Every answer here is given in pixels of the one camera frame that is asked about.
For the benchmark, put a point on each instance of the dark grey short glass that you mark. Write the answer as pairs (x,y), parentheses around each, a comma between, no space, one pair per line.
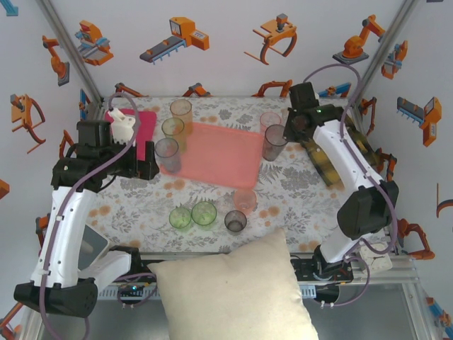
(235,223)

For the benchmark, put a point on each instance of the grey blue glass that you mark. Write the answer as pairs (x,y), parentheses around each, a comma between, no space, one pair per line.
(168,157)

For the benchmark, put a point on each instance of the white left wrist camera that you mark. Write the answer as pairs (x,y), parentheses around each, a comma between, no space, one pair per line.
(122,127)

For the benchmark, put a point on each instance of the aluminium frame post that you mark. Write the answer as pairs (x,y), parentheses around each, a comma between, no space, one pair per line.
(385,49)
(70,53)

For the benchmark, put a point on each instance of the white framed tablet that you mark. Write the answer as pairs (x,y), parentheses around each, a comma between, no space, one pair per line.
(95,244)

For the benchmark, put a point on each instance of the orange pink glass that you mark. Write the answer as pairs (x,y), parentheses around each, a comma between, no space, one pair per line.
(245,203)

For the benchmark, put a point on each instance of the pale pink glass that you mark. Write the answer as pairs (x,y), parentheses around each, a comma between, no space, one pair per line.
(269,120)

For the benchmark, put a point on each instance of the tall amber glass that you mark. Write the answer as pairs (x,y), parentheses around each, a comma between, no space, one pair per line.
(181,117)

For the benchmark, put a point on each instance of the dark purple glass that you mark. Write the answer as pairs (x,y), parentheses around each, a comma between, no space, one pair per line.
(273,145)

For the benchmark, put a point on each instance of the magenta folded cloth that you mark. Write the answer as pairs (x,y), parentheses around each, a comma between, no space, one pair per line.
(145,124)

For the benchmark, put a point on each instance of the beige pillow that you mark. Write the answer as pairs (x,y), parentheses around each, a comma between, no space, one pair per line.
(230,290)

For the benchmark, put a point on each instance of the green short glass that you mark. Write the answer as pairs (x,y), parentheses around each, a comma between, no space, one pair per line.
(204,216)
(180,221)

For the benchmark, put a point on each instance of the black controller board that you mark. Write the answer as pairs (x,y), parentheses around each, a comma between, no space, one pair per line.
(136,287)

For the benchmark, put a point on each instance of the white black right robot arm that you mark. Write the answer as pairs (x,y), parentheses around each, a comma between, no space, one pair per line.
(336,148)

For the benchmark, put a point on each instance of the yellow black plaid shirt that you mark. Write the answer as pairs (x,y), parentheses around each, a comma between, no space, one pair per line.
(322,159)

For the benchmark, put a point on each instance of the white square clock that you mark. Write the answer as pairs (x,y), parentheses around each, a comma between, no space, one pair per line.
(375,262)

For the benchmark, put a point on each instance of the olive green glass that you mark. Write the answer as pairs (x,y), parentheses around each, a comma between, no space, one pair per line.
(174,136)

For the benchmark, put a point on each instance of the salmon pink plastic tray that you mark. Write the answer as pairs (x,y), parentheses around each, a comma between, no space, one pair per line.
(219,156)

